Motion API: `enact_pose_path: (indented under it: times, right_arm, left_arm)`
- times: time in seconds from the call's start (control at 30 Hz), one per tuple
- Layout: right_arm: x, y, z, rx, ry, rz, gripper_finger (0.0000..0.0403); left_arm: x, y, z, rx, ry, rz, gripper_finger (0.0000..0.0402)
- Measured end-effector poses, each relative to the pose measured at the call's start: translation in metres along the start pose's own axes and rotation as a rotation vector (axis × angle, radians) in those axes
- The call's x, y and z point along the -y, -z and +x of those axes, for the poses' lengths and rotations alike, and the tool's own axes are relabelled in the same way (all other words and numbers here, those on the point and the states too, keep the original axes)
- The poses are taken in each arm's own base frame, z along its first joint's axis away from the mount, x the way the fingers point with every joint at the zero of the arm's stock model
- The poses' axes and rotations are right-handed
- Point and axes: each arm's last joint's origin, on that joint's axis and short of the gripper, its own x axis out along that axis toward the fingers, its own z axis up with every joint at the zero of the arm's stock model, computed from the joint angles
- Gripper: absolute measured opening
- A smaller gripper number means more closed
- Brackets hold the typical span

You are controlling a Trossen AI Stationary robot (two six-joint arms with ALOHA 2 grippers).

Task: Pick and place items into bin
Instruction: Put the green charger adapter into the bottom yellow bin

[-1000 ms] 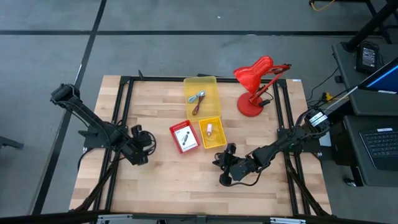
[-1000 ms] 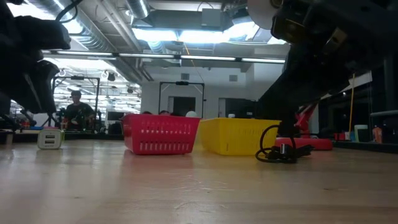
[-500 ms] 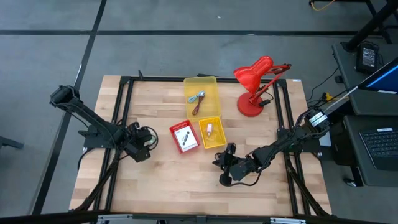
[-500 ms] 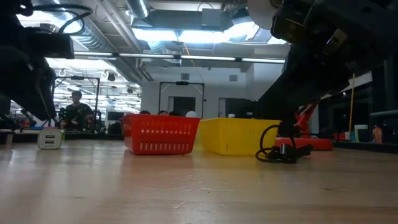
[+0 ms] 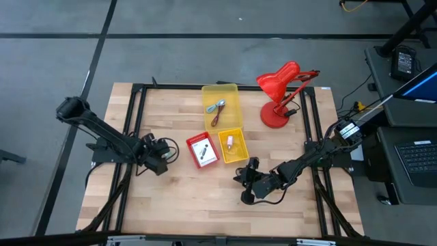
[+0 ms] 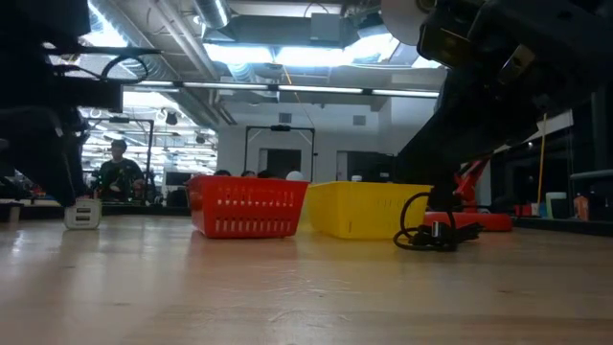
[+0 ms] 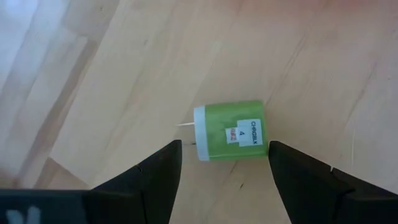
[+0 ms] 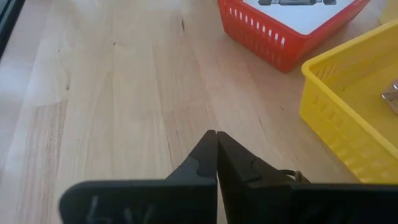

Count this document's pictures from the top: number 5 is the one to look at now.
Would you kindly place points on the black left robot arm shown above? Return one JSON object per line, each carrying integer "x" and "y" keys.
{"x": 102, "y": 131}

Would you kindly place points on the black furniture leg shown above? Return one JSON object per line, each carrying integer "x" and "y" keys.
{"x": 10, "y": 156}

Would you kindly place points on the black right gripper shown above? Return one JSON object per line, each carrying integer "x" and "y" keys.
{"x": 266, "y": 184}

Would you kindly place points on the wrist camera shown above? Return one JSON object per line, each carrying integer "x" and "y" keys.
{"x": 157, "y": 167}
{"x": 247, "y": 198}

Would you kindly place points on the black side desk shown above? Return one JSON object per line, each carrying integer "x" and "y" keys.
{"x": 399, "y": 112}

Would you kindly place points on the red desk lamp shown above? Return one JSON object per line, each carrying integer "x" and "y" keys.
{"x": 273, "y": 114}

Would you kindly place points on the black power adapter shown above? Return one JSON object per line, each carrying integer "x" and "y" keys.
{"x": 404, "y": 63}

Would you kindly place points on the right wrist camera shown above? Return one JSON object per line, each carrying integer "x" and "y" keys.
{"x": 247, "y": 198}

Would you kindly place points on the large yellow translucent bin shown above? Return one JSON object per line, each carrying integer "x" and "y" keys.
{"x": 233, "y": 116}

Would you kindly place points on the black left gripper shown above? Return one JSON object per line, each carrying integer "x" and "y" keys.
{"x": 155, "y": 147}

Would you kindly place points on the black stand leg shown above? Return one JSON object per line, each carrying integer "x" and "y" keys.
{"x": 406, "y": 27}

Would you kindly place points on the small yellow plastic basket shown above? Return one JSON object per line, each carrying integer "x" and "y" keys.
{"x": 239, "y": 150}

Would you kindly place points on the black laptop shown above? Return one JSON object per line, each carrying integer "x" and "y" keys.
{"x": 416, "y": 157}

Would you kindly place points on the small red plastic basket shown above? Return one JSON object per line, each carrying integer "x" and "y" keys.
{"x": 196, "y": 138}

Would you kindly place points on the black overhead beam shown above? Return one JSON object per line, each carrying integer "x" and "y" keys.
{"x": 205, "y": 239}

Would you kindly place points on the silver metal bracket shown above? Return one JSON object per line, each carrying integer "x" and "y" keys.
{"x": 126, "y": 240}
{"x": 315, "y": 242}

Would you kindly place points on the computer monitor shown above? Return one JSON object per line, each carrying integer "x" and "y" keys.
{"x": 421, "y": 87}

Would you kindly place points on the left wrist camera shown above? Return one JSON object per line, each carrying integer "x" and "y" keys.
{"x": 157, "y": 167}

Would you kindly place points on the black metal table frame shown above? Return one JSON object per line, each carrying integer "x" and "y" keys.
{"x": 170, "y": 86}

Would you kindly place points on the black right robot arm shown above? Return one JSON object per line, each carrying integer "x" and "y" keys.
{"x": 307, "y": 159}

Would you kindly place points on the white card reader box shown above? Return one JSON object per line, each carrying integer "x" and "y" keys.
{"x": 210, "y": 157}

